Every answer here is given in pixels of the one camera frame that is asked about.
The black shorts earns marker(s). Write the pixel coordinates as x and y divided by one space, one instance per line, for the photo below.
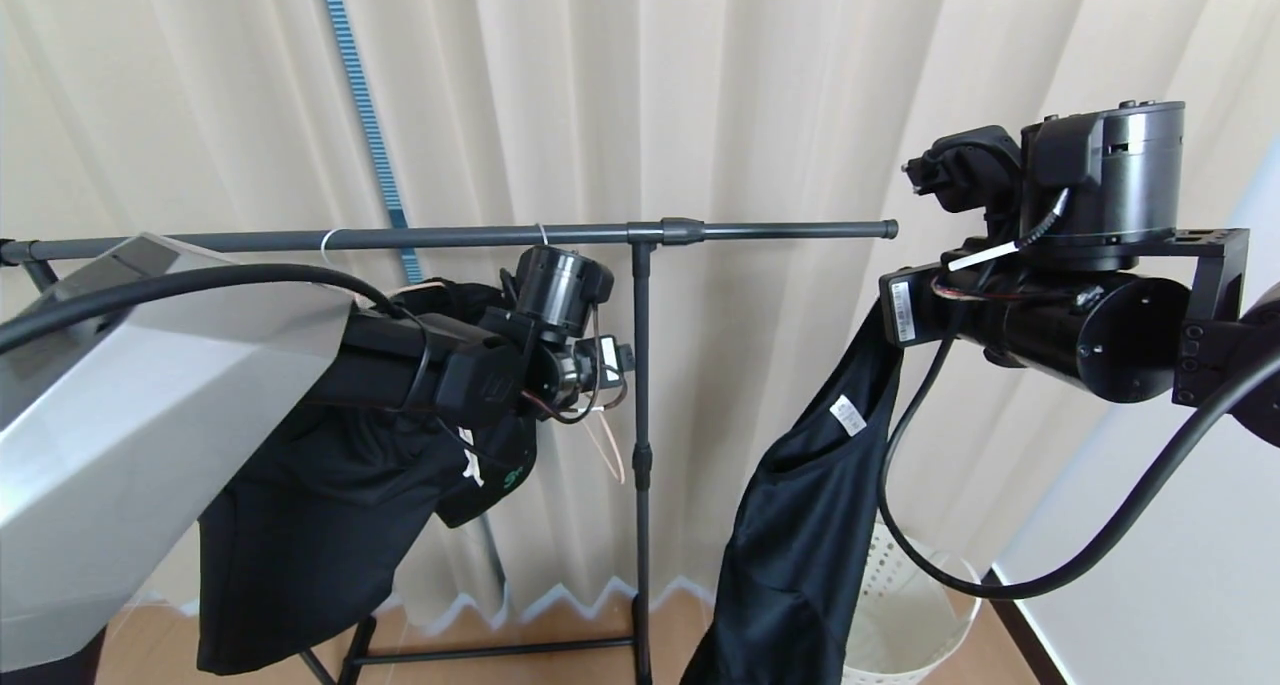
320 525

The beige curtain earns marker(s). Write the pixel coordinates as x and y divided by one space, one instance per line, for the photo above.
700 85

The pink clothes hanger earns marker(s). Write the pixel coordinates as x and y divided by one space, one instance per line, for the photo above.
326 245
541 231

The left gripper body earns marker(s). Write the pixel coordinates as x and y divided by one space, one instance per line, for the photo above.
590 370

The white laundry basket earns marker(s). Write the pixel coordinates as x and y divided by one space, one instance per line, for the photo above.
930 625

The black sleeveless shirt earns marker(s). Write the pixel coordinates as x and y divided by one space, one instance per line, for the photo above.
800 545

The black clothes rack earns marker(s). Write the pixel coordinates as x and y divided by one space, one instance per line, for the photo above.
750 230

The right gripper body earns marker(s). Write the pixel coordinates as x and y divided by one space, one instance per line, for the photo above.
1080 330

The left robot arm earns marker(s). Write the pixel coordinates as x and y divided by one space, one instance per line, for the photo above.
120 445

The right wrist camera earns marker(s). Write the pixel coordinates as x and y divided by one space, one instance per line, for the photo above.
965 170

